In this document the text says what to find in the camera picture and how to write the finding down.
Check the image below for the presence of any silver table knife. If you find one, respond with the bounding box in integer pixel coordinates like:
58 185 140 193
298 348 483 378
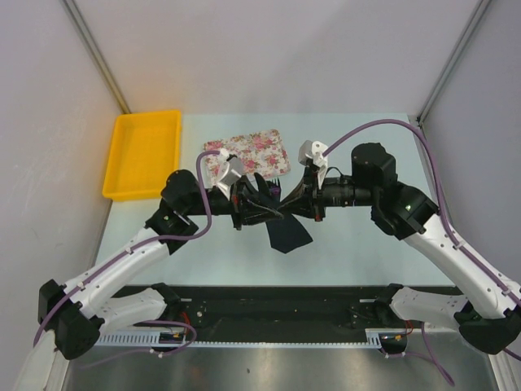
254 172 271 199

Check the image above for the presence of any white slotted cable duct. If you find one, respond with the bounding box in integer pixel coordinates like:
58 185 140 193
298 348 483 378
95 330 382 349

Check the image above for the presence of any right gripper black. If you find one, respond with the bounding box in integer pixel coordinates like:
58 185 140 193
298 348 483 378
277 167 377 222

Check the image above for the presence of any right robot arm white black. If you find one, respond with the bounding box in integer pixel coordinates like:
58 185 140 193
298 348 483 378
281 140 520 354

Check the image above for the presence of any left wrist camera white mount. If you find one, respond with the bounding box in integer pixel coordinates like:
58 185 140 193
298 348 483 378
215 148 244 200

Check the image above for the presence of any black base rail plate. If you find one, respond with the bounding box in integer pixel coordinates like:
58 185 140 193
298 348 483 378
109 284 465 344

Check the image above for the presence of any left aluminium frame post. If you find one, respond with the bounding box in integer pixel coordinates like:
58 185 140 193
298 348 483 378
59 0 131 114

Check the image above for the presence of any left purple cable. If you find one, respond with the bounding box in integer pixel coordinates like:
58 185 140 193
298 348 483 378
32 150 223 367

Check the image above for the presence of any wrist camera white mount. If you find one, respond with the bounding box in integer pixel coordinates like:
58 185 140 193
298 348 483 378
215 148 244 200
298 140 329 189

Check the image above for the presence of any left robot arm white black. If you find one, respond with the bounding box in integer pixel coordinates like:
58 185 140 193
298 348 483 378
37 168 282 360

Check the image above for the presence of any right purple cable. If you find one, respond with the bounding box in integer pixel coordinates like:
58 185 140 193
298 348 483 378
323 118 521 386

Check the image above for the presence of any right aluminium frame post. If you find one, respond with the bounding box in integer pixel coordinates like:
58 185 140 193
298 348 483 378
415 0 495 127

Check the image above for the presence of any aluminium frame post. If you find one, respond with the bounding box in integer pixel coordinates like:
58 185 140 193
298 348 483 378
59 0 131 114
415 0 495 127

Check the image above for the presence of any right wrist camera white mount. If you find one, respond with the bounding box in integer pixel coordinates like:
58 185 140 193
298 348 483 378
298 140 329 189

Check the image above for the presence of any purple cable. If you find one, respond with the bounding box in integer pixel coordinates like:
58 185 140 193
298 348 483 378
323 118 521 386
32 150 223 367

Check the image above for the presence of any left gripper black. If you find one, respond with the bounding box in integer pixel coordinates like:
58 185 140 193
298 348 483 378
184 176 283 231

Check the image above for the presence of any floral pattern tray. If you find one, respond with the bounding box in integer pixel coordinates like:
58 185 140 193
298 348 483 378
203 130 291 182

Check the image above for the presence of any yellow plastic bin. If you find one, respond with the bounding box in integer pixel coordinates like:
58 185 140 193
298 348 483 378
102 110 182 202

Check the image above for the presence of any iridescent green fork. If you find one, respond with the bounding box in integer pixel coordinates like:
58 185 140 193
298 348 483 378
268 178 282 202

